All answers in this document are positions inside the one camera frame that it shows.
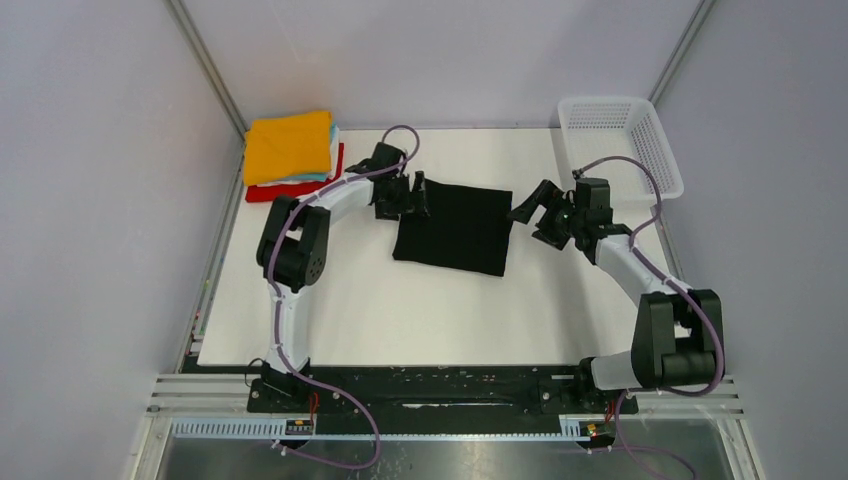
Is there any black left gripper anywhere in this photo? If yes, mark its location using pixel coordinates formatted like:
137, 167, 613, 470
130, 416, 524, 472
376, 170, 428, 221

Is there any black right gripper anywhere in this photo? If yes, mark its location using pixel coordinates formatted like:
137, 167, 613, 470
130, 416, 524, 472
507, 179, 585, 251

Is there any black t-shirt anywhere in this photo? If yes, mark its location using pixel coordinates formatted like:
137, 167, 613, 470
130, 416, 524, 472
392, 180, 513, 277

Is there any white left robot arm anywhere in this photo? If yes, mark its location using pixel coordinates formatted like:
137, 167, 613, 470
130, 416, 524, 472
256, 141, 429, 411

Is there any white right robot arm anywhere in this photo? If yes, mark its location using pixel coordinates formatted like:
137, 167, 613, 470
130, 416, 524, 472
508, 178, 725, 412

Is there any white plastic basket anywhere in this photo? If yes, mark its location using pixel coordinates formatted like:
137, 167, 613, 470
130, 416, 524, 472
557, 96, 684, 208

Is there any light blue folded t-shirt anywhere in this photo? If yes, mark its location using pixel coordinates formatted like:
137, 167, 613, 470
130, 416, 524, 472
276, 122, 335, 180

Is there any white folded t-shirt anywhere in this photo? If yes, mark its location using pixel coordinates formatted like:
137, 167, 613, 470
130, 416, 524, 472
260, 123, 340, 187

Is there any orange folded t-shirt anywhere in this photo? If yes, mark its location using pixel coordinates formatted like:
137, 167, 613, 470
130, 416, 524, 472
243, 110, 334, 186

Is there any red folded t-shirt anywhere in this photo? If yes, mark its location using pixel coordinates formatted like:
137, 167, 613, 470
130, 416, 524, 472
245, 143, 345, 203

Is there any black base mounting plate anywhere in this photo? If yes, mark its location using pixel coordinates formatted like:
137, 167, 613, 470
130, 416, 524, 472
247, 365, 621, 415

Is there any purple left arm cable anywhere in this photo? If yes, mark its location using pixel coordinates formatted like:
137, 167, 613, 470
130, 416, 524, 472
264, 124, 421, 472

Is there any slotted cable duct rail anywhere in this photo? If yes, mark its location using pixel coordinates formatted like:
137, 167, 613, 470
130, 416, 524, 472
172, 415, 598, 444

